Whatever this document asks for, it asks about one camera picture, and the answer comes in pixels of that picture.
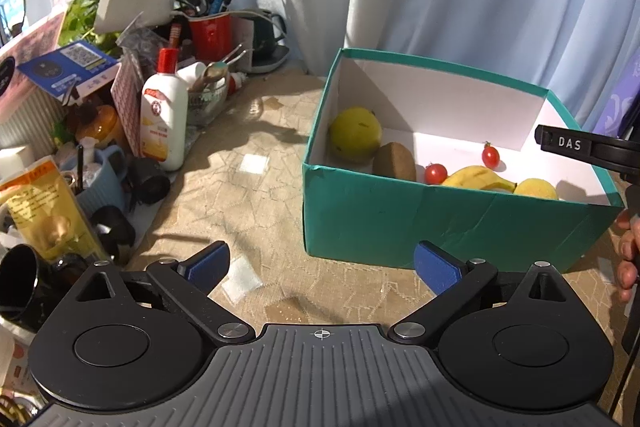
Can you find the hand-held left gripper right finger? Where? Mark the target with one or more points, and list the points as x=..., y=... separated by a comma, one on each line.
x=437, y=269

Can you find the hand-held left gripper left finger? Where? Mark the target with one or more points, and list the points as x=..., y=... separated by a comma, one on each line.
x=210, y=264

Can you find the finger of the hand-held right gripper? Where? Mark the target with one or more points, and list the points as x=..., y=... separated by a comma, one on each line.
x=555, y=141

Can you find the teal cardboard box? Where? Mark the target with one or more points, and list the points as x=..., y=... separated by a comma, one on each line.
x=450, y=227

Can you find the yellow pear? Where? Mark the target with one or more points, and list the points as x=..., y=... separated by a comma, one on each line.
x=535, y=189

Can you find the red cherry tomato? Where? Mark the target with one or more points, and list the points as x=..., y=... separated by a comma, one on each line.
x=436, y=173
x=490, y=155

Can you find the yellow banana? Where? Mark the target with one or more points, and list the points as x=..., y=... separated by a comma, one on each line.
x=475, y=177

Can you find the brown kiwi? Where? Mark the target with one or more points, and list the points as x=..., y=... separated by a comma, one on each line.
x=395, y=162

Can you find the yellow lemon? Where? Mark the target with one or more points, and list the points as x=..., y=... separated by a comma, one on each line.
x=355, y=134

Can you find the person's right hand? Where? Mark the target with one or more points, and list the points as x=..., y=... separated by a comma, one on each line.
x=627, y=252

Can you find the purple patterned bag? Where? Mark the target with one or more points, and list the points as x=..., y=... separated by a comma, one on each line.
x=620, y=107

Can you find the black cup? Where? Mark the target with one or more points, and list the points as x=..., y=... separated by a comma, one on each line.
x=112, y=227
x=147, y=182

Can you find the light blue mug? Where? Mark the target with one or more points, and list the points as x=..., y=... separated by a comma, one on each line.
x=107, y=187

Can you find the white bottle with red cap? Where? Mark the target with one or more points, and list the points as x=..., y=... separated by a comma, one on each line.
x=162, y=127

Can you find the glass jar with spoons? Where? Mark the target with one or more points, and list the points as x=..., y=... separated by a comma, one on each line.
x=207, y=102

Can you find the yellow packet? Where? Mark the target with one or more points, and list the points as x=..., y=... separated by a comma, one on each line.
x=45, y=217

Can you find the orange jar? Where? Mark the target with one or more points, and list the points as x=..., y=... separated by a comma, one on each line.
x=100, y=124

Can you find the red white patterned box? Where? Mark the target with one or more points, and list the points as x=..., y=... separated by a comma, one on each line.
x=127, y=102

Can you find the small red white tube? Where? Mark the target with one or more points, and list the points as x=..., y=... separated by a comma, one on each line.
x=239, y=80

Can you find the large black mug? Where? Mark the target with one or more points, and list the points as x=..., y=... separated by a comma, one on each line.
x=22, y=287

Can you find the white paper cup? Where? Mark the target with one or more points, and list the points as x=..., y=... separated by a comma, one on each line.
x=192, y=73

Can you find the metal spoon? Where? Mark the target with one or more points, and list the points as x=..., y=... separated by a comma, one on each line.
x=215, y=69

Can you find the red pen cup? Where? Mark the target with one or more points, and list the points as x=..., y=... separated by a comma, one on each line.
x=210, y=37

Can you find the dark green kettle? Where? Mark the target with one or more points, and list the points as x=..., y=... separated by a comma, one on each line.
x=265, y=37

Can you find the blue printed card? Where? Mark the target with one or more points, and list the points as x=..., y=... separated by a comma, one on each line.
x=55, y=69

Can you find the pink printed card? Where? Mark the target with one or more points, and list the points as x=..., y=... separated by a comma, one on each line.
x=30, y=52

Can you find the green leafy plant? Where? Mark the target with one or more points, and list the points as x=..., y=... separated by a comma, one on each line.
x=82, y=9

